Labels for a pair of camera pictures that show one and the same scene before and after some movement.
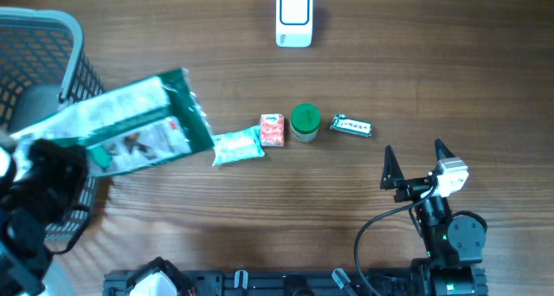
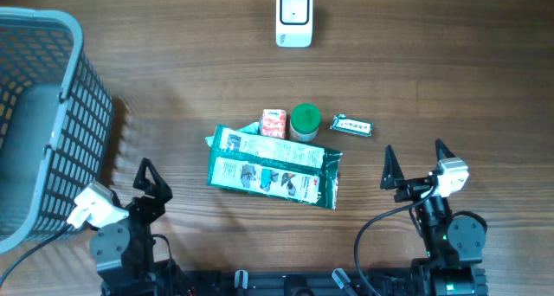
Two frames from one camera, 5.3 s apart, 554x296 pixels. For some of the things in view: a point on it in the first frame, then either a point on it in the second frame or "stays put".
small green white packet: (351, 125) stays put
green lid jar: (305, 122) stays put
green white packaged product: (129, 125) → (249, 160)
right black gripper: (393, 178) stays put
